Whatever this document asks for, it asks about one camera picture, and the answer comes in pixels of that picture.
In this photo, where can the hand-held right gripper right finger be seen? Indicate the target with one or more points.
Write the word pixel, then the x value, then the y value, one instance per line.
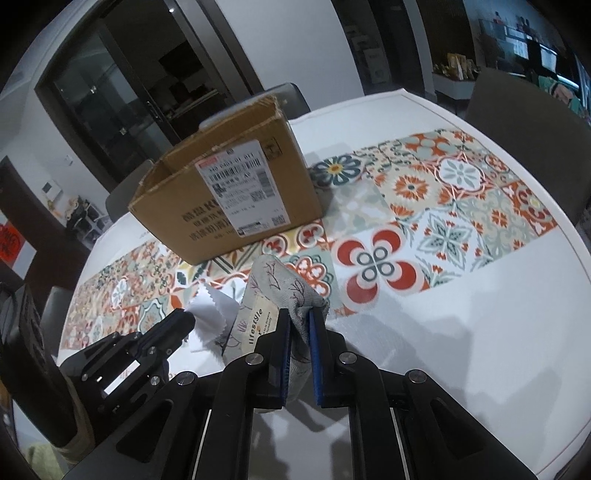
pixel 315 360

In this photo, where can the dark wooden door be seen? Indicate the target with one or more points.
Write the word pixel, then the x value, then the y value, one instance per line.
pixel 41 217

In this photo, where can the colourful hanging clothes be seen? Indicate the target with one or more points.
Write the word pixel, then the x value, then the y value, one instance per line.
pixel 561 92

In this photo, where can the small cluttered shelf rack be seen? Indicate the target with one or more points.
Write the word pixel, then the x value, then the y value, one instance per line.
pixel 87 221

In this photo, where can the brown cardboard box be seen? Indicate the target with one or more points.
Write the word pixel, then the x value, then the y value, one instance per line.
pixel 184 212

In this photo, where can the grey dining chair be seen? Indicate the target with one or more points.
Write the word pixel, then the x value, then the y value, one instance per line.
pixel 57 318
pixel 291 99
pixel 124 194
pixel 521 115

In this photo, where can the grey printed fabric swatch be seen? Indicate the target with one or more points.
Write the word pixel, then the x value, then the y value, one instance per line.
pixel 270 288

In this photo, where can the white wall intercom panel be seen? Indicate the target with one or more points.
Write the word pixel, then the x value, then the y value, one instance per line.
pixel 51 190

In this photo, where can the red and white door poster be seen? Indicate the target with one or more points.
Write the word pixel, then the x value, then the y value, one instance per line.
pixel 16 247

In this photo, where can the black upright piano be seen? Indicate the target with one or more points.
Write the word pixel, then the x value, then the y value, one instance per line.
pixel 526 46

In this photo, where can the white fabric swatch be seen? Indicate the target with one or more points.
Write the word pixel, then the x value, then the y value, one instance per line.
pixel 207 318

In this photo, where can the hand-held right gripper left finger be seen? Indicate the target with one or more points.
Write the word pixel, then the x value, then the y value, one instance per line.
pixel 285 360

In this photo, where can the dark glass sliding door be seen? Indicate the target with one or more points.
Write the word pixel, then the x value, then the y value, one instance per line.
pixel 129 83

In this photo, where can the white low sideboard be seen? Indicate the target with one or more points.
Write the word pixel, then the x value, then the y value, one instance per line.
pixel 452 85

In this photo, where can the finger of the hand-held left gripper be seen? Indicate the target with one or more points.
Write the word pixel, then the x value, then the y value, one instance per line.
pixel 173 327

